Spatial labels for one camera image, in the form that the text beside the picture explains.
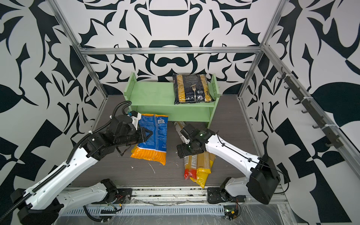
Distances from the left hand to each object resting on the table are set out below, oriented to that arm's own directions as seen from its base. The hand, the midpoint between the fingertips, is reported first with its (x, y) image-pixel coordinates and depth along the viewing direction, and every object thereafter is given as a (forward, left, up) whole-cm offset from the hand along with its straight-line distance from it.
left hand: (152, 130), depth 68 cm
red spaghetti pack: (-9, -19, -24) cm, 32 cm away
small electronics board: (-31, -38, -29) cm, 57 cm away
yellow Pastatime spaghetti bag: (-8, -27, -23) cm, 36 cm away
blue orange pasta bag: (-7, -1, -5) cm, 8 cm away
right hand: (-5, -15, -16) cm, 23 cm away
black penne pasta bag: (+23, -19, +4) cm, 30 cm away
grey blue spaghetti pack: (+18, -13, -25) cm, 33 cm away
